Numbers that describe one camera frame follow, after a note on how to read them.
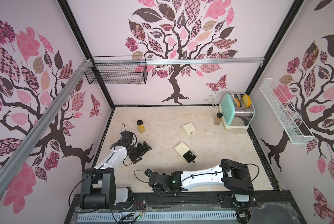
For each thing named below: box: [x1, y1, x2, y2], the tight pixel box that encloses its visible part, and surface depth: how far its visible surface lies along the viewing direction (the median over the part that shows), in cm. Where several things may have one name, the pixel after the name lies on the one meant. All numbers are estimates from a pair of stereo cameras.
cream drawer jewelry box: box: [181, 122, 197, 136], surface depth 105 cm
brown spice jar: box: [213, 112, 223, 126], surface depth 108 cm
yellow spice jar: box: [136, 119, 146, 133], surface depth 100 cm
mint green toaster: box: [218, 91, 256, 130], surface depth 100 cm
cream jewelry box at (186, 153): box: [174, 141, 198, 164], surface depth 91 cm
